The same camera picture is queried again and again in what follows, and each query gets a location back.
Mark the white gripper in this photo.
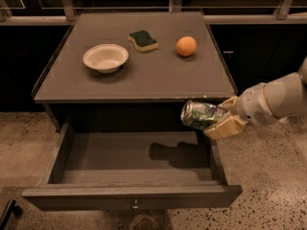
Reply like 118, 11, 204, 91
203, 83, 279, 139

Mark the green soda can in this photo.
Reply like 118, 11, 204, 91
180, 101, 226, 130

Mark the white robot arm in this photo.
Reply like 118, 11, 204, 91
204, 58, 307, 139

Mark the metal drawer knob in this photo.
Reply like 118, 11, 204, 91
131, 199, 140, 210

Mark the open grey top drawer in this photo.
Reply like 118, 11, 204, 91
22, 124, 242, 211

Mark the orange fruit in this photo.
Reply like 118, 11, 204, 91
176, 36, 197, 57

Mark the green and yellow sponge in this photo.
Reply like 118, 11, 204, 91
129, 30, 158, 53

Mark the white bowl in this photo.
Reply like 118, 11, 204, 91
83, 44, 129, 74

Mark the grey cabinet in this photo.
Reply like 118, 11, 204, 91
33, 11, 237, 128

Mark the metal window railing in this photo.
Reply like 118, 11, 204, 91
0, 0, 307, 25

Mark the black caster wheel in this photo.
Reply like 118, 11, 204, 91
12, 205, 22, 217

